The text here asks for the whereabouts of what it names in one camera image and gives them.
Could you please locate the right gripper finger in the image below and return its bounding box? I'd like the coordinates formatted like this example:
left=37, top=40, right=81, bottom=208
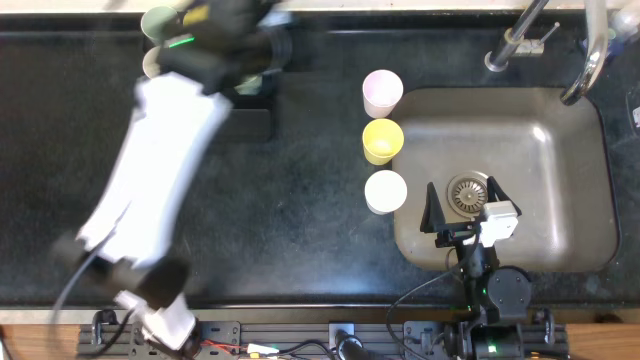
left=486, top=175, right=523, bottom=217
left=419, top=181, right=447, bottom=235

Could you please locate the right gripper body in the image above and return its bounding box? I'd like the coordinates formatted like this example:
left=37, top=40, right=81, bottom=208
left=433, top=222, right=482, bottom=249

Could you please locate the white cup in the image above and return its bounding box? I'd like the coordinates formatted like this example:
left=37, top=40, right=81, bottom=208
left=363, top=169, right=409, bottom=216

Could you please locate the steel sink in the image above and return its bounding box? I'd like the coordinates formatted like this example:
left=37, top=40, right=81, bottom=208
left=391, top=86, right=622, bottom=275

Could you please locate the yellow cup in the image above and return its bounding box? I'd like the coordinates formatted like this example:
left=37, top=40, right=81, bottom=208
left=361, top=117, right=406, bottom=167

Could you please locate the pink cup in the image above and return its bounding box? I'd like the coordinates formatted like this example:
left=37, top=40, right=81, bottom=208
left=361, top=68, right=405, bottom=120

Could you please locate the steel tap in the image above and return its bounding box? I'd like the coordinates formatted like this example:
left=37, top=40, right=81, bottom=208
left=482, top=0, right=627, bottom=107

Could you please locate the blue soap bottle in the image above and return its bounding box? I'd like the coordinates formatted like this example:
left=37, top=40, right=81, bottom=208
left=579, top=5, right=640, bottom=59

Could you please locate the pale cup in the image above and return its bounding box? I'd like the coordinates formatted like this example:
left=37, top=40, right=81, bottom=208
left=141, top=45, right=167, bottom=81

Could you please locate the green cup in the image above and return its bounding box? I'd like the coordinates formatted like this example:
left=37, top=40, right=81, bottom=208
left=140, top=5, right=182, bottom=46

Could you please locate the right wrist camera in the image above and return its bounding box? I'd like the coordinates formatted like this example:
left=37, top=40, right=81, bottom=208
left=476, top=199, right=520, bottom=249

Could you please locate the black cable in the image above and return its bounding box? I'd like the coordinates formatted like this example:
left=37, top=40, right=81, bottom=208
left=48, top=248, right=135, bottom=359
left=385, top=230, right=484, bottom=359

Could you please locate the mounting rail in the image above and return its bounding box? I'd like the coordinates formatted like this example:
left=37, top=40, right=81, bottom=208
left=76, top=308, right=572, bottom=360

